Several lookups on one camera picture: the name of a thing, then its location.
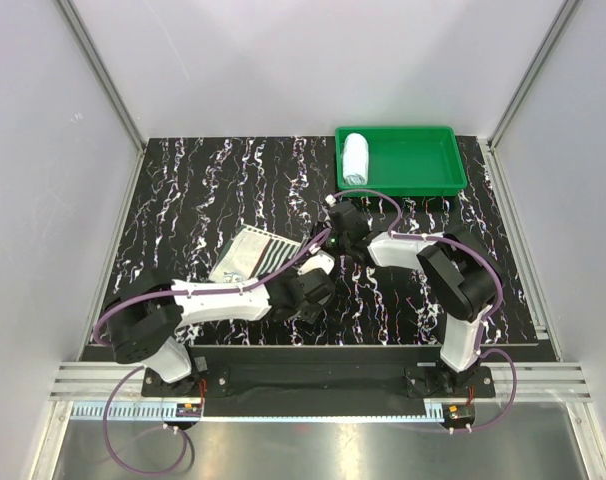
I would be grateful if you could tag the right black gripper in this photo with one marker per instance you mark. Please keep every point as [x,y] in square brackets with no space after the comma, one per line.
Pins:
[332,230]

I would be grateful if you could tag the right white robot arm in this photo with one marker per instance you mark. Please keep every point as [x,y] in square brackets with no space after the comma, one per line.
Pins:
[467,283]

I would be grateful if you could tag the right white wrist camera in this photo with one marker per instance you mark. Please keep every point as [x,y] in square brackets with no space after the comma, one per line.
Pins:
[331,200]

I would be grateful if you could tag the light blue towel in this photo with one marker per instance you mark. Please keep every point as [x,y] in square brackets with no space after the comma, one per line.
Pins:
[355,160]

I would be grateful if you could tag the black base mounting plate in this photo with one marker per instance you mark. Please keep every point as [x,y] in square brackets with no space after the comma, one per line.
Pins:
[230,371]

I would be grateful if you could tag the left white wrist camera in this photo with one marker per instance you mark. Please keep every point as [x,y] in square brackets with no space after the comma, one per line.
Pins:
[320,260]

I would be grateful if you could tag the green white striped towel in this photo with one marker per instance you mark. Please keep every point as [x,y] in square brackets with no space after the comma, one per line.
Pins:
[252,253]

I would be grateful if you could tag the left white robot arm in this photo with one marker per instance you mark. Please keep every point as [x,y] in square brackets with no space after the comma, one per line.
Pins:
[141,319]

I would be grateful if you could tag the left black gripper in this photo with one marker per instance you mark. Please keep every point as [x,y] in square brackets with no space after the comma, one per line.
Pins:
[310,312]

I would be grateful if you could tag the black marble pattern mat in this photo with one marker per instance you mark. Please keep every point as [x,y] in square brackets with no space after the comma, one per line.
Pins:
[193,194]

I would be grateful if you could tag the green plastic tray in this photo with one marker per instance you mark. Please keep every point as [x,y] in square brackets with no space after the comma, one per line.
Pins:
[407,161]

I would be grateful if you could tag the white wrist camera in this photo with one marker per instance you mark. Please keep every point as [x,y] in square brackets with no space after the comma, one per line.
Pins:
[331,200]
[320,260]

